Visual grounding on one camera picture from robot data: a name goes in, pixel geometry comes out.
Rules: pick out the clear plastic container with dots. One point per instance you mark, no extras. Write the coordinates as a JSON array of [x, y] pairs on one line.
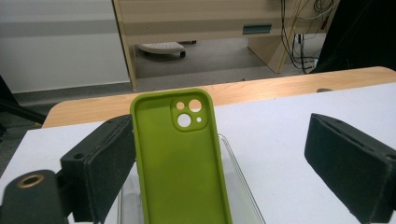
[[238, 189]]

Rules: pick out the black diagonal frame strut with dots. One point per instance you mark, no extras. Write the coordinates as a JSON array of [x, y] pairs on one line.
[[18, 109]]

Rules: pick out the white cabinet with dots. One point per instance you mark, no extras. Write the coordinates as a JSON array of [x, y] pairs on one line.
[[62, 56]]

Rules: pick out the grey robot vacuum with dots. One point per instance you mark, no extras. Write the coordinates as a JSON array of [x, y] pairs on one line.
[[160, 48]]

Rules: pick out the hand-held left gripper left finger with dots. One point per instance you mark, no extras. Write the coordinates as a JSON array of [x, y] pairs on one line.
[[102, 168]]

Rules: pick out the green phone case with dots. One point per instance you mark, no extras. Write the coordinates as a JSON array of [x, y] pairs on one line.
[[180, 174]]

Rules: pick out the wooden table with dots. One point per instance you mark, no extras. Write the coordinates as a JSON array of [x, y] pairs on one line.
[[264, 87]]

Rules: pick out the light wooden desk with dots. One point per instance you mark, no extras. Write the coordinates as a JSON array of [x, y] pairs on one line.
[[186, 18]]

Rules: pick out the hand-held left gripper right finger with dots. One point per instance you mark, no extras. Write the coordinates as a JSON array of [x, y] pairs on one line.
[[355, 165]]

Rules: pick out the black curtain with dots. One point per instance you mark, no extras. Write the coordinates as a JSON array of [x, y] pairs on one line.
[[364, 34]]

